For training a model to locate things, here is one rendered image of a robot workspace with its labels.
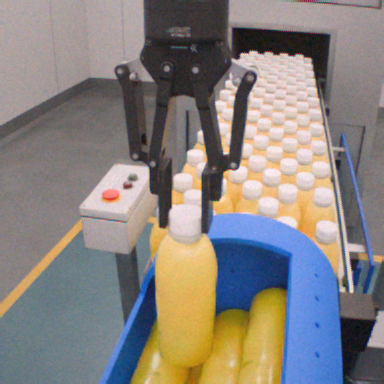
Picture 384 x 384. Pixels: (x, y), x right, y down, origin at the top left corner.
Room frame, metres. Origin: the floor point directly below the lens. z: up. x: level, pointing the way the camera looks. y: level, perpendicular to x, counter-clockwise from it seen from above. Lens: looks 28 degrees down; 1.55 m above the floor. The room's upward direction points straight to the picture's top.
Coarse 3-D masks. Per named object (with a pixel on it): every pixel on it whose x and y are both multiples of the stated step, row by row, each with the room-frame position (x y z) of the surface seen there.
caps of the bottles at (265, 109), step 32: (256, 64) 1.93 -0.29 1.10; (288, 64) 1.90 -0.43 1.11; (224, 96) 1.44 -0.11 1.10; (288, 96) 1.41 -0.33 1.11; (224, 128) 1.12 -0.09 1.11; (288, 128) 1.14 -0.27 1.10; (320, 128) 1.13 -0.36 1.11; (192, 160) 0.94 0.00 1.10; (256, 160) 0.91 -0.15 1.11; (288, 160) 0.92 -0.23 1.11
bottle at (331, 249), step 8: (312, 240) 0.65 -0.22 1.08; (320, 240) 0.63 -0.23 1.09; (328, 240) 0.63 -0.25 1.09; (320, 248) 0.62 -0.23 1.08; (328, 248) 0.62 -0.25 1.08; (336, 248) 0.63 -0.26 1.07; (328, 256) 0.61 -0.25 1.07; (336, 256) 0.62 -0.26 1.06; (336, 264) 0.62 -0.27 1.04; (336, 272) 0.62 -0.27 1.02
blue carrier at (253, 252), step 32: (224, 224) 0.47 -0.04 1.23; (256, 224) 0.47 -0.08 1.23; (224, 256) 0.50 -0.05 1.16; (256, 256) 0.49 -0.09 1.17; (288, 256) 0.43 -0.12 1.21; (320, 256) 0.45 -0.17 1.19; (224, 288) 0.50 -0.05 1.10; (256, 288) 0.49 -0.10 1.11; (288, 288) 0.37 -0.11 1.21; (320, 288) 0.39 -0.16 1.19; (128, 320) 0.41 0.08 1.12; (288, 320) 0.31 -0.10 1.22; (320, 320) 0.34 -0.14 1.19; (128, 352) 0.39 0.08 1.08; (288, 352) 0.27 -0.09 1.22; (320, 352) 0.29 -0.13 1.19
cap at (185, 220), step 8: (176, 208) 0.41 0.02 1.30; (184, 208) 0.41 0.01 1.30; (192, 208) 0.41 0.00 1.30; (200, 208) 0.41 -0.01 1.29; (168, 216) 0.40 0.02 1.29; (176, 216) 0.39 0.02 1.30; (184, 216) 0.39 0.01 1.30; (192, 216) 0.39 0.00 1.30; (200, 216) 0.39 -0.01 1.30; (176, 224) 0.38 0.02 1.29; (184, 224) 0.38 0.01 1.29; (192, 224) 0.38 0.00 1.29; (200, 224) 0.39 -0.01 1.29; (176, 232) 0.38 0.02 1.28; (184, 232) 0.38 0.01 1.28; (192, 232) 0.38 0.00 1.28; (200, 232) 0.39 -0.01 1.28
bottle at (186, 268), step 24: (168, 240) 0.39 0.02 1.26; (192, 240) 0.38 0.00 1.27; (168, 264) 0.37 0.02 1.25; (192, 264) 0.37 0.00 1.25; (216, 264) 0.39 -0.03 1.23; (168, 288) 0.37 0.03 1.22; (192, 288) 0.36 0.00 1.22; (168, 312) 0.37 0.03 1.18; (192, 312) 0.36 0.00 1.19; (168, 336) 0.36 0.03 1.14; (192, 336) 0.36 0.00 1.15; (168, 360) 0.36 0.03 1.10; (192, 360) 0.36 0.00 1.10
